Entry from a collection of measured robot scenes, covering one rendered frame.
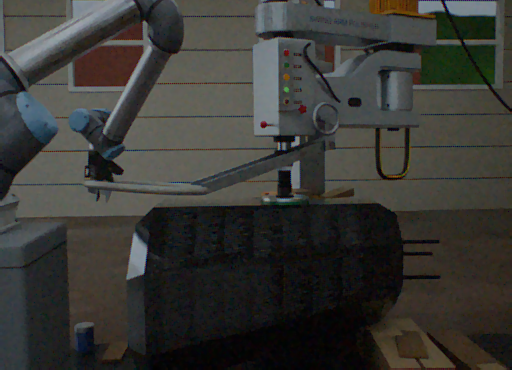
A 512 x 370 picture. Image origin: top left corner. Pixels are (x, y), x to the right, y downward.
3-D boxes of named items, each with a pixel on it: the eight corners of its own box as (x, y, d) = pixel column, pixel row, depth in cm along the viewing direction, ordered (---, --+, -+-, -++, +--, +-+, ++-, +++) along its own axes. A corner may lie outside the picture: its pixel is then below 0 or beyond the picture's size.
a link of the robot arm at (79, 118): (95, 123, 212) (112, 125, 224) (75, 102, 214) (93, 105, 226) (80, 141, 214) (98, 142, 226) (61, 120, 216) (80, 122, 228)
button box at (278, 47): (290, 111, 244) (290, 45, 242) (294, 111, 241) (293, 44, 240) (275, 111, 240) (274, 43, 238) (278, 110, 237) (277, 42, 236)
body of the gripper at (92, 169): (83, 179, 230) (84, 150, 230) (99, 179, 238) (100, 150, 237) (97, 180, 226) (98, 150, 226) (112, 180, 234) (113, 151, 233)
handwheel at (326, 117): (328, 136, 258) (328, 103, 257) (342, 135, 250) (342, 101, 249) (301, 136, 251) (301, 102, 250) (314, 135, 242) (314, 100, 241)
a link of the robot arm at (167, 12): (203, 20, 188) (122, 159, 224) (178, -4, 190) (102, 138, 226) (183, 22, 178) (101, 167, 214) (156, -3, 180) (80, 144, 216)
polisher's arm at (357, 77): (393, 148, 302) (394, 55, 298) (426, 148, 282) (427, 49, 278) (277, 150, 265) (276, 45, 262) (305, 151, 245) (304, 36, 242)
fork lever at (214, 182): (315, 147, 275) (312, 137, 274) (339, 147, 259) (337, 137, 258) (189, 192, 243) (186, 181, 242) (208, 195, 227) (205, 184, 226)
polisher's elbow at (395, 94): (366, 112, 288) (366, 73, 286) (389, 113, 300) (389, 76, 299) (397, 110, 273) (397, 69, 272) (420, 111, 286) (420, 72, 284)
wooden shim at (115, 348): (111, 344, 305) (111, 341, 305) (130, 343, 305) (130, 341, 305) (100, 362, 280) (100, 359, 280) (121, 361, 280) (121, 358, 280)
